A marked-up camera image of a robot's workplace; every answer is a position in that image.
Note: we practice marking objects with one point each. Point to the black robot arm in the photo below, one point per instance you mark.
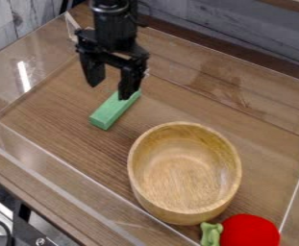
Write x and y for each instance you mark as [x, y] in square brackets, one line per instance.
[111, 4]

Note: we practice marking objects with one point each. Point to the small green toy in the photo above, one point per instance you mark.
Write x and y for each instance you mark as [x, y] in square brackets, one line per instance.
[211, 232]

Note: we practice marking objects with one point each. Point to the brown wooden bowl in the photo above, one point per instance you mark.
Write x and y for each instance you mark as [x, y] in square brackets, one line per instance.
[184, 171]

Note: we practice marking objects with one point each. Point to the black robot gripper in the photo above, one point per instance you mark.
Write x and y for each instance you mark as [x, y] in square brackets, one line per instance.
[109, 44]

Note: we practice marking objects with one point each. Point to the green rectangular block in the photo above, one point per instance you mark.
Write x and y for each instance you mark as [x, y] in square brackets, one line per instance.
[111, 110]

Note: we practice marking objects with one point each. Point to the red round plush toy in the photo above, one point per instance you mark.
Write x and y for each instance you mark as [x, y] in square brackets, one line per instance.
[248, 230]

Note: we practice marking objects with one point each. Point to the black metal table bracket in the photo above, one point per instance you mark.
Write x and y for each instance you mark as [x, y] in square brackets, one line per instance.
[25, 234]

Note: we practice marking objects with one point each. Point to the clear acrylic enclosure wall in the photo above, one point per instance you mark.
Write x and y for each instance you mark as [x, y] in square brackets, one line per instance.
[87, 211]

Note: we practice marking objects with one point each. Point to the clear acrylic corner bracket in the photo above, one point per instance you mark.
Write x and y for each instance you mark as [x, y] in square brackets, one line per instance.
[73, 27]

